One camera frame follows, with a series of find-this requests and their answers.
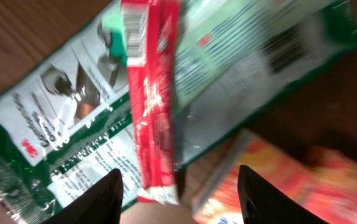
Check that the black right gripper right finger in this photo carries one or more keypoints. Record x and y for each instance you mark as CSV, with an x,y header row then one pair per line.
x,y
261,202

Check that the green 3M product pouch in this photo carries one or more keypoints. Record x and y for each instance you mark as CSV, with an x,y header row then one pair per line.
x,y
68,122

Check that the light green wipes pack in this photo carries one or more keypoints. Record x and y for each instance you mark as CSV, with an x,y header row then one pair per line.
x,y
221,44

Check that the red Nescafe stick box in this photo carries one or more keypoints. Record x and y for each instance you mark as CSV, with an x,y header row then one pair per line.
x,y
151,31

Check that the orange white small packet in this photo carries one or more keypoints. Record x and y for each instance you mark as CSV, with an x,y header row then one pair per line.
x,y
323,181

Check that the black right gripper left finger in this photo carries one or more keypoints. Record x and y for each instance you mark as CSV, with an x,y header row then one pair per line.
x,y
100,204

